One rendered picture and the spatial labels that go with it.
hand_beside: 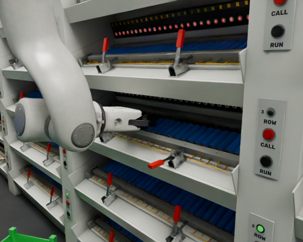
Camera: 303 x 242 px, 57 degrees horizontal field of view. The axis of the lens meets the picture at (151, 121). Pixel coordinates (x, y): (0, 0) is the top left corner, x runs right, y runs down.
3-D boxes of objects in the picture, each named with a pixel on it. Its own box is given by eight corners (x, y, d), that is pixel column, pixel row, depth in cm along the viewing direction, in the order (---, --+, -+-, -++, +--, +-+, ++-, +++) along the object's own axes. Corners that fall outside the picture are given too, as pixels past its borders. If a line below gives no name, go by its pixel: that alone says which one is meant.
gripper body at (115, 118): (105, 105, 58) (145, 106, 66) (81, 100, 66) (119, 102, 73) (102, 140, 59) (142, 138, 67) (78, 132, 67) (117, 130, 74)
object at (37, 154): (66, 188, 104) (50, 159, 98) (13, 151, 148) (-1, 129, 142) (107, 157, 115) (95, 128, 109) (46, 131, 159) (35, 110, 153)
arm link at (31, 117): (97, 105, 57) (75, 97, 63) (30, 103, 48) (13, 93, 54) (92, 145, 58) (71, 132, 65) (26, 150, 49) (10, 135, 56)
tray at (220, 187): (240, 213, 50) (232, 173, 46) (76, 144, 94) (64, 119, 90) (286, 151, 61) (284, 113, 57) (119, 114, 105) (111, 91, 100)
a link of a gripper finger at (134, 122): (145, 122, 63) (151, 119, 68) (113, 118, 64) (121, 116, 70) (145, 127, 63) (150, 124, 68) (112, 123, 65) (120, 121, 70)
